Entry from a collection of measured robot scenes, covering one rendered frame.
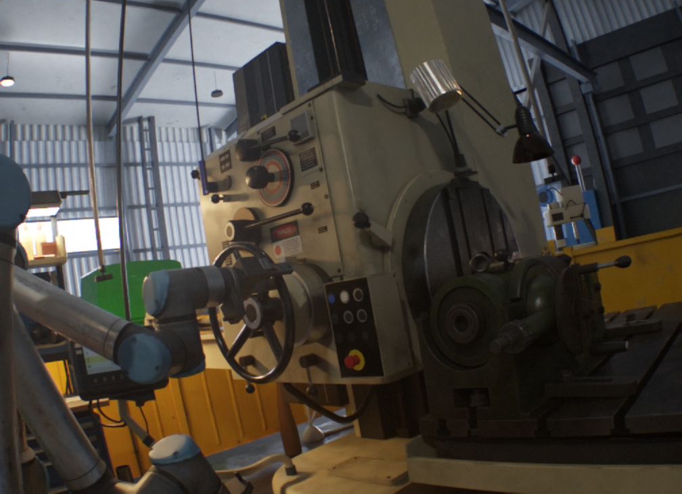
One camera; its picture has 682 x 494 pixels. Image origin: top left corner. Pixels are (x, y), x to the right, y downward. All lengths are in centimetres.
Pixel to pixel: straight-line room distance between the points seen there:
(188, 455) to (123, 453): 307
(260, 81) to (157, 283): 193
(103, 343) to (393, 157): 96
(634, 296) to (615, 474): 263
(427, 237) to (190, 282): 64
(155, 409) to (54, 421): 314
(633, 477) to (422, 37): 172
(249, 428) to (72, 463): 358
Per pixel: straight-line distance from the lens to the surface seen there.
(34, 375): 92
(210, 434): 429
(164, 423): 410
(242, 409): 443
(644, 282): 353
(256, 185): 155
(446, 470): 116
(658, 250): 348
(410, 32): 218
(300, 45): 263
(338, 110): 145
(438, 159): 173
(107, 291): 527
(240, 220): 171
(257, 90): 286
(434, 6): 215
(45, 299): 109
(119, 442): 399
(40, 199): 298
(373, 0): 235
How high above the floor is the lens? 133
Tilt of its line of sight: 5 degrees up
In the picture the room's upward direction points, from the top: 10 degrees counter-clockwise
